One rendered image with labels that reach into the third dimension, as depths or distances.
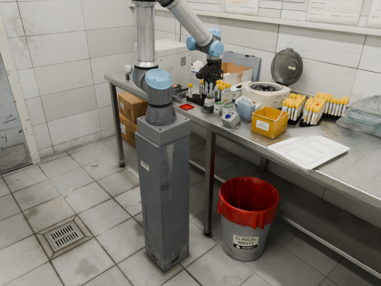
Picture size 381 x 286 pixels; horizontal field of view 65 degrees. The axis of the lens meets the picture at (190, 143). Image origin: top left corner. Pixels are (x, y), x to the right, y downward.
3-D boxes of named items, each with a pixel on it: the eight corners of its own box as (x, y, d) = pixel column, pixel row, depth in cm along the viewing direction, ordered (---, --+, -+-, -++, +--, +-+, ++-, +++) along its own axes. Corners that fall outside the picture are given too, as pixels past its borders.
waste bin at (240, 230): (202, 242, 202) (204, 188, 181) (238, 217, 224) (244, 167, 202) (246, 278, 177) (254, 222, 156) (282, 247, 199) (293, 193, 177)
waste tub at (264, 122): (249, 131, 153) (251, 113, 148) (263, 123, 161) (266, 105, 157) (272, 139, 145) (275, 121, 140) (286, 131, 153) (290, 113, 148)
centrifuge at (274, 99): (229, 104, 186) (231, 84, 180) (264, 95, 200) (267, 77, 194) (257, 117, 168) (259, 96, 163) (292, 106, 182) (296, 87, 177)
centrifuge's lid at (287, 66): (274, 44, 184) (283, 45, 189) (265, 84, 195) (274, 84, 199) (303, 50, 168) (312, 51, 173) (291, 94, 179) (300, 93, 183)
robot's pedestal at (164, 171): (164, 273, 180) (157, 146, 139) (145, 253, 194) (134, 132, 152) (189, 256, 192) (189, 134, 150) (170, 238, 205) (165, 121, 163)
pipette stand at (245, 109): (234, 117, 168) (235, 100, 163) (243, 114, 171) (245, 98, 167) (246, 123, 161) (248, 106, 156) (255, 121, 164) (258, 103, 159)
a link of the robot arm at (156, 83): (153, 107, 135) (151, 78, 128) (142, 97, 145) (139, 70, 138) (177, 101, 140) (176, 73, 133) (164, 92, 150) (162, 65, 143)
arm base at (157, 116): (153, 129, 139) (151, 109, 133) (140, 116, 150) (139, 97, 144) (182, 121, 145) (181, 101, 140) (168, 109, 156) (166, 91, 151)
